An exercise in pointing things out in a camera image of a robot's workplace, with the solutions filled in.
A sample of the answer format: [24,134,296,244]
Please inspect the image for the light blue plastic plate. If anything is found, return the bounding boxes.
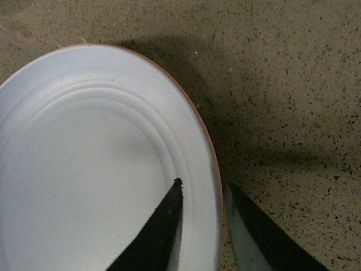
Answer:
[1,48,222,270]

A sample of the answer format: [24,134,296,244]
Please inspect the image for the pink plastic plate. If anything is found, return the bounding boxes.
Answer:
[63,45,222,224]

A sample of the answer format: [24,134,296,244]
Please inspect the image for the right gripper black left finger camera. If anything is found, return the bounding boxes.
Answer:
[107,178,183,270]

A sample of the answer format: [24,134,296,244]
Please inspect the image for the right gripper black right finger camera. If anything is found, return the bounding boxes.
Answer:
[225,182,327,270]

